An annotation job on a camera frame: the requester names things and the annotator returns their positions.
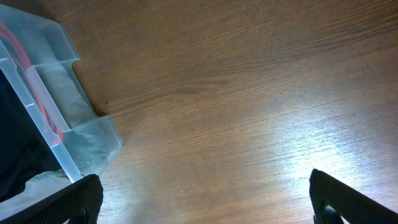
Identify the black red garment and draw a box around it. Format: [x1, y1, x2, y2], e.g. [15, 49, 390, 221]
[0, 20, 66, 203]

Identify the clear plastic storage bin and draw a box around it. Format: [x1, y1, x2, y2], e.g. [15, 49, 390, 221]
[0, 3, 124, 222]

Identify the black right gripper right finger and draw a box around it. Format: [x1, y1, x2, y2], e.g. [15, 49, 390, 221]
[309, 169, 397, 224]

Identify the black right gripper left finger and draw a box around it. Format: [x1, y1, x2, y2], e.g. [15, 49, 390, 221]
[1, 174, 103, 224]

